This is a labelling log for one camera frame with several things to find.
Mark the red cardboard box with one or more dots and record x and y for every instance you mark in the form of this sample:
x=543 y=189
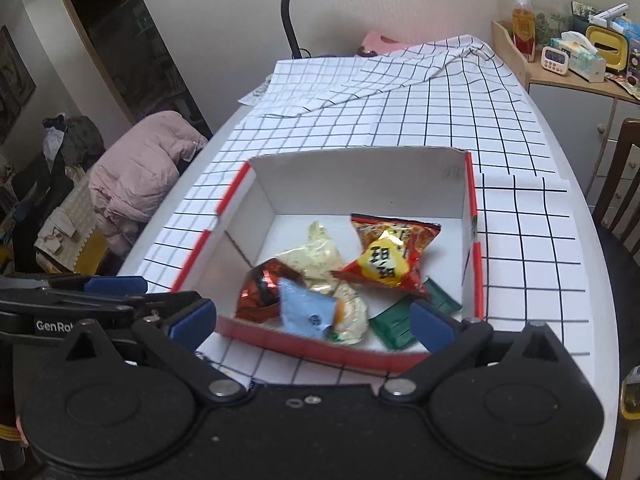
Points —
x=350 y=185

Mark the dark clothes pile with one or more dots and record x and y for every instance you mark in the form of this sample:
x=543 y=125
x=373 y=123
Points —
x=75 y=140

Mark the light blue snack packet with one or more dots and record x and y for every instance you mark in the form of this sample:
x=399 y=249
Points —
x=300 y=315

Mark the cream snack packet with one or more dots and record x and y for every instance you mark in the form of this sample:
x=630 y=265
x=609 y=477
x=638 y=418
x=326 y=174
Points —
x=315 y=255

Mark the green snack packet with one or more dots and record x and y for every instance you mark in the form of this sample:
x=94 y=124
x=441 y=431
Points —
x=395 y=329

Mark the printed paper sheet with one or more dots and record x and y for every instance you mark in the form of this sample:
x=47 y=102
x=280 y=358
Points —
x=256 y=91

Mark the clear bun packet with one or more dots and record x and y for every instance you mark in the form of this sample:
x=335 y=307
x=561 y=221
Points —
x=350 y=322

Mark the dark wall picture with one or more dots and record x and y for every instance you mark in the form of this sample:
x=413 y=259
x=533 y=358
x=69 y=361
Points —
x=15 y=85

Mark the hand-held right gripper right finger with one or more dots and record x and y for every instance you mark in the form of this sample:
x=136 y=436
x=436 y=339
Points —
x=430 y=325

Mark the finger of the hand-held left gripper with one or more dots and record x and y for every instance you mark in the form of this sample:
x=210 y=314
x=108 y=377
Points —
x=165 y=301
x=117 y=285

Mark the pink padded jacket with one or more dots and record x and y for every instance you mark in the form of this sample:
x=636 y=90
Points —
x=140 y=170

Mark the white checkered tablecloth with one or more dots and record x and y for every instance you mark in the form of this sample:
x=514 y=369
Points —
x=425 y=110

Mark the small printed packets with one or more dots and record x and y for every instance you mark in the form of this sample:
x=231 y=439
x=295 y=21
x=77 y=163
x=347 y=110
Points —
x=625 y=85

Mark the clear bottle orange liquid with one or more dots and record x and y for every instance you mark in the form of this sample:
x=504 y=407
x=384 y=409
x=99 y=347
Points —
x=522 y=25

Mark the red brown foil packet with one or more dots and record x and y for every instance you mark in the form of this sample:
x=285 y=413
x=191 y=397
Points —
x=255 y=295

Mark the pink pouch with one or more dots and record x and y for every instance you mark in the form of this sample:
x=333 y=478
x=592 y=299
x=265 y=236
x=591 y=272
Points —
x=377 y=42

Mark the white handheld tool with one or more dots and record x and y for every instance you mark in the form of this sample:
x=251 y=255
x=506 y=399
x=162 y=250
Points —
x=610 y=13

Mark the red yellow chip bag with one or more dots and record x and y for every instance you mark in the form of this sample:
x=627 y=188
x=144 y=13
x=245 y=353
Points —
x=385 y=260

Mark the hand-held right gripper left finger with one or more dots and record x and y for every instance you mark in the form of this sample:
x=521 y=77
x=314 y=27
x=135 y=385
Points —
x=192 y=322

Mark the white kitchen timer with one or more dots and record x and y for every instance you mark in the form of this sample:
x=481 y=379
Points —
x=556 y=59

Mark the tissue box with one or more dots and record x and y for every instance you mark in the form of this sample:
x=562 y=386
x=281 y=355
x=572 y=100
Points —
x=580 y=57

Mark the brown wooden chair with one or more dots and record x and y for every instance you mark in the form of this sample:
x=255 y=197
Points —
x=620 y=185

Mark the yellow box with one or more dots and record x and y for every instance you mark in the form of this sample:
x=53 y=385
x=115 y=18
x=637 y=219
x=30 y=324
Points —
x=605 y=47

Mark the white wooden cabinet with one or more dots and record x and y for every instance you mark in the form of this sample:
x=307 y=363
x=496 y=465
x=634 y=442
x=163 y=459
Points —
x=565 y=120

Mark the green printed box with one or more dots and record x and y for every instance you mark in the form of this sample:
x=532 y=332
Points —
x=584 y=12

